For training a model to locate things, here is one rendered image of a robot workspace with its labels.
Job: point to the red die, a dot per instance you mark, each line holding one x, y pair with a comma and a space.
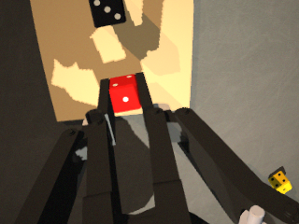
124, 93

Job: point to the tan flat mat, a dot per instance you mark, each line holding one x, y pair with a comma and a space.
155, 39

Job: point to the yellow die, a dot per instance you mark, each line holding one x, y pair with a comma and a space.
280, 182

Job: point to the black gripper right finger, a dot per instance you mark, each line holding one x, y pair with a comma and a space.
244, 197

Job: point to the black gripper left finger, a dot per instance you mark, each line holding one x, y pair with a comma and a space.
52, 196

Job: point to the black die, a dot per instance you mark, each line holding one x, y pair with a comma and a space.
107, 12

